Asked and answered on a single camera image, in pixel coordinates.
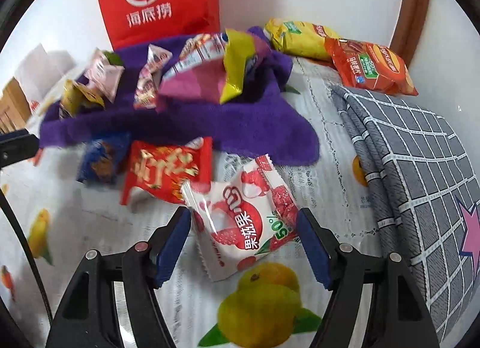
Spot yellow triangular snack packet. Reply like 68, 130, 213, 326
58, 79, 105, 119

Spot white lychee jelly packet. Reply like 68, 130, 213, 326
181, 154, 299, 281

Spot pink round candy packet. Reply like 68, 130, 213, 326
84, 49, 125, 103

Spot long white pink snack packet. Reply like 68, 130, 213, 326
133, 43, 173, 109

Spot pink yellow snack bag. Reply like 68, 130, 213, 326
158, 29, 271, 104

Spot green triangular snack packet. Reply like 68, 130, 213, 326
103, 50, 124, 66

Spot wooden side table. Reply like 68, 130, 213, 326
0, 78, 31, 134

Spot red snack packet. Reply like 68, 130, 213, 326
120, 137, 212, 206

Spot white plastic bag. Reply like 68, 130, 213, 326
14, 44, 76, 109

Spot blue snack packet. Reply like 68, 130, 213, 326
76, 132, 131, 184

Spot grey checked cloth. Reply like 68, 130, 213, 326
330, 84, 479, 340

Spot purple towel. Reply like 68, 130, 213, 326
39, 43, 320, 165

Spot orange chips bag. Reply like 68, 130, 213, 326
325, 38, 418, 96

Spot yellow chips bag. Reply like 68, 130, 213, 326
264, 18, 339, 61

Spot brown wooden door frame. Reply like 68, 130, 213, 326
390, 0, 430, 66

